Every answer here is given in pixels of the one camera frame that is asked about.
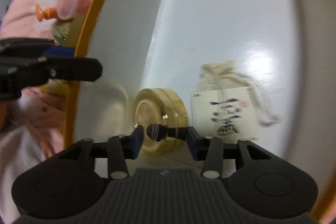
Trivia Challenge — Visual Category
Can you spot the orange cardboard box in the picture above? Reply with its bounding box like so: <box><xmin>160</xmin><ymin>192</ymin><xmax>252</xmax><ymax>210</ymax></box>
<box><xmin>63</xmin><ymin>0</ymin><xmax>336</xmax><ymax>224</ymax></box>

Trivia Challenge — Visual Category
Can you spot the green printed packet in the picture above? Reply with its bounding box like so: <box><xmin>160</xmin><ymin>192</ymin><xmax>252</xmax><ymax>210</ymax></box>
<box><xmin>51</xmin><ymin>14</ymin><xmax>85</xmax><ymax>48</ymax></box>

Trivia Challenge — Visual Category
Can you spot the white card with calligraphy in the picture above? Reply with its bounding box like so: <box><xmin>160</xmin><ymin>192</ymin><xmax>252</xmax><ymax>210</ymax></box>
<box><xmin>191</xmin><ymin>87</ymin><xmax>260</xmax><ymax>143</ymax></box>

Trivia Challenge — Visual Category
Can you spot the pink bottle with orange cap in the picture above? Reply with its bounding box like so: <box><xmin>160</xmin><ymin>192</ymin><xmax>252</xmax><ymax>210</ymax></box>
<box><xmin>35</xmin><ymin>0</ymin><xmax>92</xmax><ymax>22</ymax></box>

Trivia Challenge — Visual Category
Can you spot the pink bed quilt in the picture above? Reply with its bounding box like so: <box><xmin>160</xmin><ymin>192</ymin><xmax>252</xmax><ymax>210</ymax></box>
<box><xmin>1</xmin><ymin>0</ymin><xmax>65</xmax><ymax>223</ymax></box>

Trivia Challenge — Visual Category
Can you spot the cream drawstring pouch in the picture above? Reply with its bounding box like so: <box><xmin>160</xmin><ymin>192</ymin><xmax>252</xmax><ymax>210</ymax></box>
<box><xmin>196</xmin><ymin>61</ymin><xmax>281</xmax><ymax>127</ymax></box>

